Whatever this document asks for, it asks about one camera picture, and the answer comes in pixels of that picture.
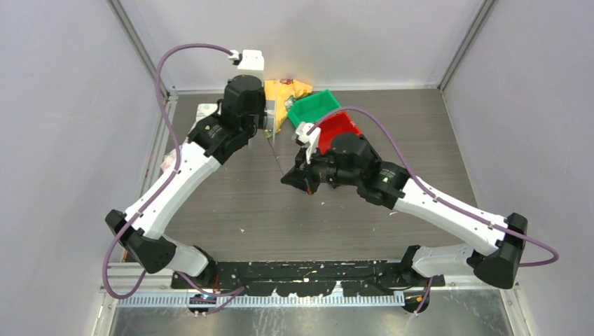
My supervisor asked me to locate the white slotted cable duct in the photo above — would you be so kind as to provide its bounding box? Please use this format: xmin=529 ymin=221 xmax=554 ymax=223
xmin=118 ymin=291 xmax=405 ymax=308

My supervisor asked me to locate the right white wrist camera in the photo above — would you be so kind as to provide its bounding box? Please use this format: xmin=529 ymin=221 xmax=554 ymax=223
xmin=295 ymin=122 xmax=321 ymax=164

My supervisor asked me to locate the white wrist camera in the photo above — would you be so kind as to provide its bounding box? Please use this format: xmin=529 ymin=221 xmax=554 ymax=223
xmin=228 ymin=49 xmax=265 ymax=82
xmin=295 ymin=122 xmax=321 ymax=164

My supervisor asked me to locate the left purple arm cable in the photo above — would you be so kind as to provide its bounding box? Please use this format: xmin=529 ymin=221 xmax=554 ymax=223
xmin=102 ymin=43 xmax=240 ymax=300

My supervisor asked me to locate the grey plastic cable spool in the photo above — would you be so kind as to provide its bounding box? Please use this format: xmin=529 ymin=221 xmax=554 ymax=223
xmin=244 ymin=75 xmax=277 ymax=148

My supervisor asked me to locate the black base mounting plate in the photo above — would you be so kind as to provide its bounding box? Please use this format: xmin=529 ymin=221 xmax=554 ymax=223
xmin=193 ymin=260 xmax=427 ymax=298

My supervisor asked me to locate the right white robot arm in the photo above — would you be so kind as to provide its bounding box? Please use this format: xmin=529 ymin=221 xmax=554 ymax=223
xmin=281 ymin=133 xmax=527 ymax=289

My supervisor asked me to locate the black plastic bin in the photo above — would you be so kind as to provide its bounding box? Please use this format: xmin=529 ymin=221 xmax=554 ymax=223
xmin=360 ymin=135 xmax=382 ymax=162

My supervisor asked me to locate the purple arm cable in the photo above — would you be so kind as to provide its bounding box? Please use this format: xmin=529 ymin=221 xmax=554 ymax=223
xmin=102 ymin=43 xmax=240 ymax=300
xmin=306 ymin=106 xmax=560 ymax=269

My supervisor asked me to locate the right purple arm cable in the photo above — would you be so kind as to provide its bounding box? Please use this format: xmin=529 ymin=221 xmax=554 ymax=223
xmin=306 ymin=106 xmax=560 ymax=269

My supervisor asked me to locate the yellow patterned cloth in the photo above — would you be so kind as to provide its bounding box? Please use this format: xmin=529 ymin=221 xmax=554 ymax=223
xmin=264 ymin=78 xmax=313 ymax=138

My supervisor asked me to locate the red plastic bin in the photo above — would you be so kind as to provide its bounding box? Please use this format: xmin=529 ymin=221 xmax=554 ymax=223
xmin=318 ymin=111 xmax=361 ymax=154

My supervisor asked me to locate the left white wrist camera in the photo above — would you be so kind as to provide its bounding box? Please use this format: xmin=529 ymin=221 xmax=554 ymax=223
xmin=228 ymin=49 xmax=265 ymax=82

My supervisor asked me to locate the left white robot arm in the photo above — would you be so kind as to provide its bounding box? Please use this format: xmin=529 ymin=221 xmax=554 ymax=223
xmin=105 ymin=75 xmax=266 ymax=290

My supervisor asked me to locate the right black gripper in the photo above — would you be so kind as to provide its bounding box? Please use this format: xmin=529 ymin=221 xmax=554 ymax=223
xmin=282 ymin=143 xmax=360 ymax=196

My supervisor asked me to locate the green plastic bin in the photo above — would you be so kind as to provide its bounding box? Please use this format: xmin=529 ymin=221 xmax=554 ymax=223
xmin=288 ymin=90 xmax=341 ymax=127

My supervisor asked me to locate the white patterned cloth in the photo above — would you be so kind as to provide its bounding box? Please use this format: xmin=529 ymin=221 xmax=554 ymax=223
xmin=160 ymin=102 xmax=220 ymax=172

